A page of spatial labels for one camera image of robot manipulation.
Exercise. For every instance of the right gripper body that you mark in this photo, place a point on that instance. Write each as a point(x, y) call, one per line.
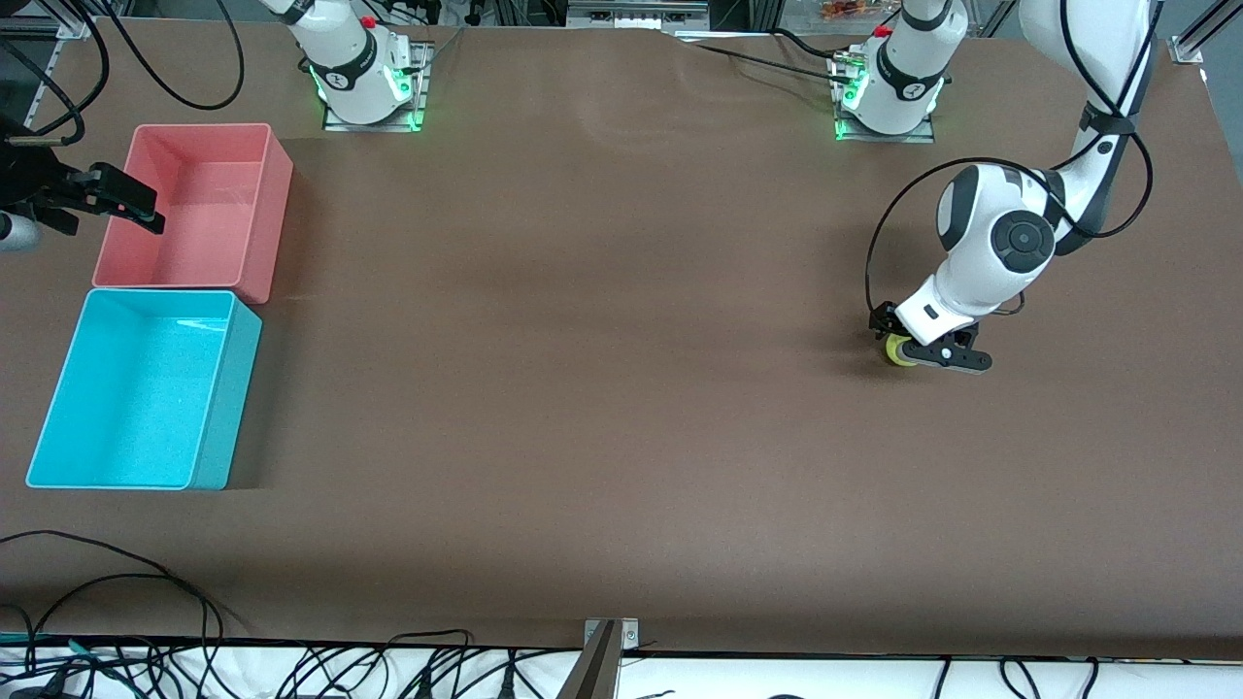
point(29, 177)

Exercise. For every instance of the yellow tennis ball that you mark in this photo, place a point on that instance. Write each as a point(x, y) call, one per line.
point(895, 351)

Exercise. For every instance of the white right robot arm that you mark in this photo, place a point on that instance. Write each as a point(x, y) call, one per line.
point(340, 58)

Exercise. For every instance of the pink plastic bin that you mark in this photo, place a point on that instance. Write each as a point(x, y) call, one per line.
point(218, 194)

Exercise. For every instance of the blue plastic bin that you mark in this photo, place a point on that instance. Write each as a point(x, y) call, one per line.
point(136, 388)

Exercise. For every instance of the orange background items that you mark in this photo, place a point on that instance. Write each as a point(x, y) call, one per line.
point(850, 10)

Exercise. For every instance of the grey background device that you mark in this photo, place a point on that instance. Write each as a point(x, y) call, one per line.
point(631, 15)

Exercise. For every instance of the aluminium frame profile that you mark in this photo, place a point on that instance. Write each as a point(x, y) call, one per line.
point(73, 27)
point(1199, 34)

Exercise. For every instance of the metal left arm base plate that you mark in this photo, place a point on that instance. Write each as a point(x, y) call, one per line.
point(884, 137)

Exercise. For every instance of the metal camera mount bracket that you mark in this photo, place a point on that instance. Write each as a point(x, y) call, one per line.
point(602, 670)

